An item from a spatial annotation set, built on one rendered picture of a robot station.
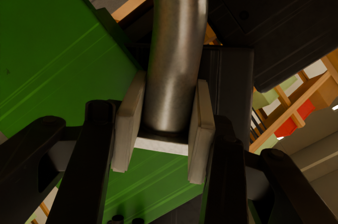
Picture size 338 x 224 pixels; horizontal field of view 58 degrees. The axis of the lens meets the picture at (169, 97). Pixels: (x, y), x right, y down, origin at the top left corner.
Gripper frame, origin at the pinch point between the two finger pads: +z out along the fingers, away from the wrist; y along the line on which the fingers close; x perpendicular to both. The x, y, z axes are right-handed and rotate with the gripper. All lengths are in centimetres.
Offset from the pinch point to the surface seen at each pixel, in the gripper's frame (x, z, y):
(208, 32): -39, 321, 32
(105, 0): 0, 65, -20
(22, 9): 4.0, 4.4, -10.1
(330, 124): -302, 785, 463
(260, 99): -100, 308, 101
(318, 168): -335, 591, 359
